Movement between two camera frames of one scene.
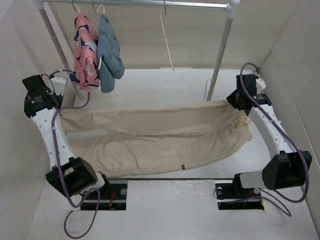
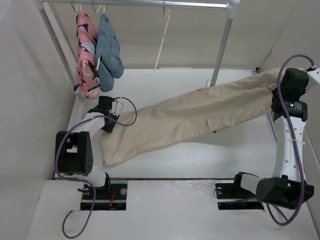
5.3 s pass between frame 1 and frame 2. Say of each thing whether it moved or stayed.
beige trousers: moved
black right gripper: moved
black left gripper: moved
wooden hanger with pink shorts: stayed
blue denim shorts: stayed
